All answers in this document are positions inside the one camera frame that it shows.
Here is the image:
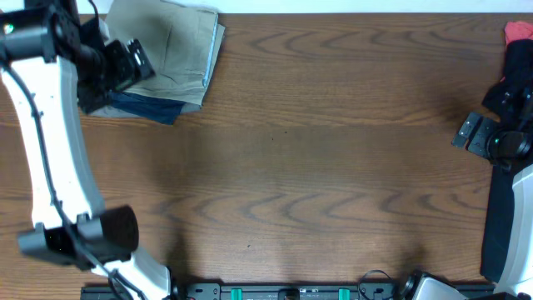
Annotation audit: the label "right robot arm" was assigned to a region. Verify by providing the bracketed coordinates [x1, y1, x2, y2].
[399, 82, 532, 299]

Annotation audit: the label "red cloth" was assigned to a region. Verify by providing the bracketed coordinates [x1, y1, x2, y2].
[504, 21, 533, 45]

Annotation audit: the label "light khaki shorts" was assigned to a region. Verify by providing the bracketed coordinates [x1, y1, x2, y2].
[105, 0, 221, 105]

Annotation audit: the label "folded grey shorts under navy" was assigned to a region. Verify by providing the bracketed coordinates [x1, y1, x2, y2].
[90, 103, 202, 118]

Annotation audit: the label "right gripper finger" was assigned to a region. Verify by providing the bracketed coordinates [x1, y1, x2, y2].
[451, 112, 481, 148]
[466, 116, 499, 158]

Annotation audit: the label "folded navy blue shorts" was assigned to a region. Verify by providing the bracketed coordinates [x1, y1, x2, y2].
[110, 92, 185, 125]

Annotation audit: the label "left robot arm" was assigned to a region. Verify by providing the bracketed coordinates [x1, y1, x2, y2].
[1, 1, 177, 299]

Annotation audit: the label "black garment at right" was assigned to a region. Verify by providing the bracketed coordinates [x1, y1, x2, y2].
[481, 40, 532, 282]

